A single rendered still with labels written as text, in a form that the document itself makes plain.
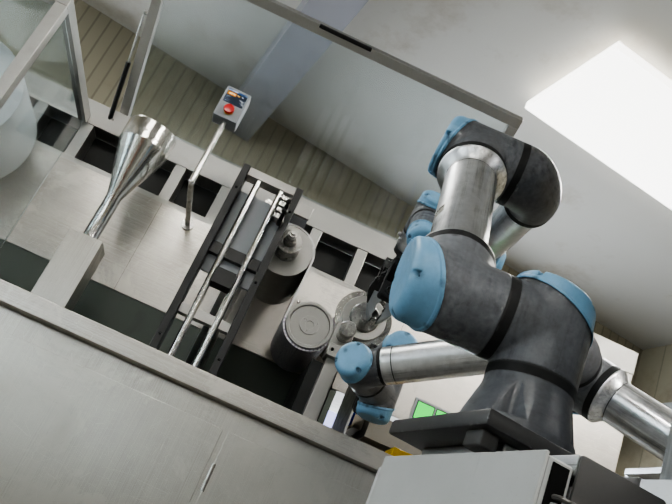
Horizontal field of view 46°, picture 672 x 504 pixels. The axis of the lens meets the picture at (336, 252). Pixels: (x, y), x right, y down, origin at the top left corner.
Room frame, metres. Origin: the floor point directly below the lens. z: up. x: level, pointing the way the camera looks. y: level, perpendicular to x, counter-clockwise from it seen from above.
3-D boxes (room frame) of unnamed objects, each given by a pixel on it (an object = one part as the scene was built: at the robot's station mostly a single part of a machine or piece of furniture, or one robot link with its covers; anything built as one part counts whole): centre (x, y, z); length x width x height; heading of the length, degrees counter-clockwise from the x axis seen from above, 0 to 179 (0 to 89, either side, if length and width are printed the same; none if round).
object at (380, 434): (2.05, -0.30, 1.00); 0.40 x 0.16 x 0.06; 3
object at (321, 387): (1.84, -0.10, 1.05); 0.06 x 0.05 x 0.31; 3
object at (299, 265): (2.00, 0.12, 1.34); 0.25 x 0.14 x 0.14; 3
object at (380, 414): (1.60, -0.20, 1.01); 0.11 x 0.08 x 0.11; 147
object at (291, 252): (1.85, 0.12, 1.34); 0.06 x 0.06 x 0.06; 3
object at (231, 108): (1.88, 0.42, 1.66); 0.07 x 0.07 x 0.10; 3
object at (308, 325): (2.00, -0.01, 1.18); 0.26 x 0.12 x 0.12; 3
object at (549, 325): (0.95, -0.29, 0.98); 0.13 x 0.12 x 0.14; 90
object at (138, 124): (1.95, 0.59, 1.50); 0.14 x 0.14 x 0.06
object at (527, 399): (0.95, -0.29, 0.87); 0.15 x 0.15 x 0.10
